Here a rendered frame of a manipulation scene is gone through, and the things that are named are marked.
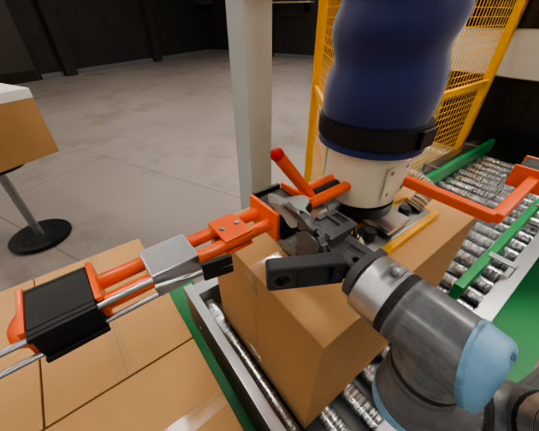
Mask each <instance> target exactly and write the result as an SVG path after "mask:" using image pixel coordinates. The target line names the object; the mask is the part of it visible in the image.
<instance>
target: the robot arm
mask: <svg viewBox="0 0 539 431"><path fill-rule="evenodd" d="M268 199H269V205H270V206H272V207H274V208H275V210H276V212H278V213H279V214H280V215H281V216H283V217H284V219H285V221H286V223H287V225H288V226H289V227H290V228H293V227H298V229H299V231H298V232H297V233H295V234H294V235H292V236H290V237H288V238H286V239H284V240H282V239H281V235H280V239H279V240H278V241H276V243H277V244H278V245H279V246H280V247H281V248H282V250H283V251H284V252H285V253H286V254H287V255H288V257H277V258H269V259H267V260H266V262H265V281H266V286H267V289H268V290H269V291H276V290H284V289H292V288H299V287H307V286H321V285H329V284H337V283H341V282H342V281H343V278H344V281H343V283H342V287H341V290H342V291H343V292H344V293H345V294H346V295H347V296H348V297H347V304H348V305H349V307H350V308H352V309H353V310H354V311H355V312H356V313H357V314H358V315H360V316H361V317H362V318H363V319H364V320H365V321H366V322H368V323H369V324H370V325H371V326H372V327H373V328H374V329H375V330H376V331H377V332H378V333H379V334H380V335H382V336H383V337H384V338H385V339H386V340H387V341H388V342H390V343H391V344H392V345H391V347H390V348H389V350H388V353H387V354H386V356H385V358H384V359H383V360H382V362H381V363H380V364H379V365H378V366H377V368H376V373H375V377H374V379H373V382H372V393H373V398H374V401H375V403H376V407H377V409H378V410H379V412H380V413H381V415H382V417H383V418H384V419H385V420H386V421H387V423H388V424H389V425H391V426H392V427H393V428H394V429H396V430H397V431H539V388H538V387H532V386H528V385H525V384H521V383H517V382H515V381H509V380H507V379H506V377H507V375H508V374H509V372H510V371H511V369H512V367H513V365H514V364H515V362H516V360H517V358H518V353H519V350H518V345H517V344H516V342H515V341H514V340H513V339H512V338H510V337H509V336H508V335H506V334H504V333H503V332H502V331H500V330H499V329H498V328H497V327H495V326H494V325H493V323H492V322H491V321H490V320H488V319H486V318H484V319H483V318H481V317H480V316H479V315H477V314H476V313H474V312H473V311H471V310H469V309H468V308H466V307H465V306H464V305H462V304H461V303H459V302H458V301H456V300H455V299H453V298H451V297H450V296H448V295H447V294H446V293H444V292H443V291H441V290H440V289H438V288H436V287H435V286H433V285H431V284H430V283H429V282H428V281H426V280H424V279H423V278H421V277H420V276H418V275H416V274H415V273H414V272H412V271H411V270H410V269H408V268H407V267H405V266H404V265H402V264H401V263H399V262H397V261H396V260H394V259H393V258H392V257H390V256H388V253H387V252H386V251H385V250H383V249H382V248H379V249H378V250H376V251H375V252H374V251H373V250H371V249H370V248H368V247H367V246H365V245H363V244H362V243H360V242H359V238H360V233H359V232H358V231H357V227H358V223H357V222H355V221H353V220H351V219H350V218H348V217H347V216H345V215H343V214H341V212H339V211H337V210H335V209H331V210H329V211H328V212H326V213H325V212H323V213H322V214H320V215H317V216H316V220H315V221H313V219H312V217H311V215H310V214H309V212H308V211H307V210H306V209H305V208H306V206H307V205H308V203H309V202H310V201H309V199H308V197H306V196H304V195H298V196H292V197H288V198H283V197H281V196H279V195H276V194H273V193H270V194H268ZM337 214H338V215H337ZM342 217H343V218H342ZM344 218H345V219H344ZM352 231H353V232H352ZM351 233H352V234H351ZM358 235H359V238H358V237H357V236H358Z"/></svg>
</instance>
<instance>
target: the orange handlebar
mask: <svg viewBox="0 0 539 431"><path fill-rule="evenodd" d="M333 180H335V177H334V176H333V175H332V174H330V175H327V176H325V177H323V178H321V179H319V180H315V181H313V182H312V183H309V186H310V187H311V189H312V190H314V189H316V188H318V187H320V186H323V185H325V184H328V183H329V182H331V181H333ZM538 183H539V179H538V178H536V177H533V176H529V177H527V178H526V179H525V180H524V181H523V182H522V183H521V184H520V185H519V186H518V187H517V188H515V189H514V190H513V191H512V192H511V193H510V194H509V195H508V196H507V197H506V198H505V199H503V200H502V201H501V202H500V203H499V204H498V205H497V206H496V207H495V208H494V209H490V208H489V207H486V206H484V205H481V204H478V203H476V202H473V201H471V200H470V199H467V198H463V197H461V196H459V195H457V194H454V193H452V192H449V191H446V190H444V189H442V188H440V187H438V186H434V185H431V184H430V183H427V182H425V181H422V180H420V179H417V178H415V177H412V176H410V175H408V174H407V175H406V177H405V178H404V180H403V183H402V185H403V186H405V187H407V188H409V189H412V190H413V191H415V192H419V193H421V194H423V195H425V196H427V197H429V198H433V199H434V200H436V201H438V202H441V203H443V204H446V205H448V206H450V207H452V208H455V209H456V210H459V211H462V212H464V213H466V214H468V215H470V216H473V217H476V218H477V219H479V220H481V221H485V222H487V223H490V222H494V223H497V224H500V223H501V222H502V221H503V220H504V219H505V218H506V217H507V216H508V215H509V214H510V213H511V212H512V211H513V210H514V209H515V208H516V207H517V206H518V205H519V204H520V203H521V202H522V201H523V200H524V199H525V198H526V197H527V195H528V194H529V193H530V192H531V191H532V190H533V189H534V188H535V187H536V186H537V185H538ZM350 189H351V185H350V184H349V183H348V182H346V181H343V182H341V183H340V184H338V185H336V186H333V187H331V188H329V189H327V190H325V191H323V192H320V193H318V194H316V195H314V196H312V197H311V198H312V203H311V204H312V206H311V208H312V209H313V208H315V207H317V206H318V205H320V204H323V203H325V202H327V201H329V200H330V199H332V198H335V197H337V196H339V195H341V194H342V193H344V192H347V191H349V190H350ZM258 218H259V213H258V210H257V209H256V208H252V209H249V210H247V211H244V212H242V213H240V214H238V215H235V214H234V213H230V214H228V215H225V216H223V217H220V218H218V219H216V220H214V221H211V222H208V225H209V227H207V228H205V229H203V230H201V231H198V232H196V233H193V234H191V235H189V236H187V237H185V238H186V239H187V241H188V242H189V243H190V245H191V246H192V247H193V248H195V247H197V246H199V245H202V244H203V243H206V242H208V241H210V240H212V239H213V240H215V241H216V242H214V243H212V244H210V245H207V246H206V247H204V248H201V249H199V250H197V251H196V252H197V253H198V255H199V260H200V261H199V263H200V264H201V263H202V262H205V261H208V260H211V259H212V258H214V257H217V256H219V255H221V254H223V253H224V252H225V253H226V254H229V253H230V254H232V253H234V252H236V251H238V250H240V249H242V248H244V247H246V246H248V245H250V244H252V241H251V239H253V238H255V237H257V236H258V235H260V234H262V233H265V232H267V231H269V230H270V229H272V228H273V224H272V221H271V220H270V219H269V218H265V219H263V220H262V221H258V222H256V223H254V224H252V225H251V226H249V227H248V226H247V225H246V224H247V223H248V222H251V221H254V220H256V219H258ZM143 271H145V266H144V264H143V262H142V260H141V258H140V257H138V258H136V259H134V260H132V261H130V262H127V263H124V264H123V265H120V266H118V267H116V268H113V269H111V270H108V271H106V272H104V273H102V274H100V275H97V278H98V281H99V283H100V285H101V287H102V288H103V289H106V288H108V287H110V286H113V285H115V284H117V283H119V282H121V281H123V280H126V279H128V278H130V277H132V276H134V275H137V274H139V273H141V272H143ZM150 278H151V277H150V275H149V274H147V275H143V276H141V277H139V278H138V279H136V280H133V281H130V282H128V283H127V284H125V285H123V286H120V287H118V288H116V289H114V290H112V291H110V292H107V293H105V294H104V299H107V298H110V297H112V296H114V295H116V294H117V293H119V292H123V291H125V290H127V289H128V288H130V287H132V286H135V285H137V284H139V283H140V282H142V281H145V280H148V279H150ZM155 284H156V283H152V284H150V285H149V286H146V287H144V288H142V289H140V290H138V291H137V292H134V293H132V294H130V295H128V296H126V297H124V298H121V299H119V300H117V301H115V302H114V303H112V304H109V305H107V306H108V309H110V310H112V309H114V308H115V307H117V306H119V305H121V304H124V303H126V302H127V301H129V300H131V299H133V298H136V297H138V296H139V295H141V294H143V293H145V292H147V291H149V290H151V289H152V288H154V287H155ZM6 336H7V338H8V341H9V343H10V344H11V345H12V344H14V343H15V342H18V341H20V339H19V338H18V337H17V336H16V322H15V316H14V318H13V319H12V320H11V322H10V323H9V326H8V329H7V335H6Z"/></svg>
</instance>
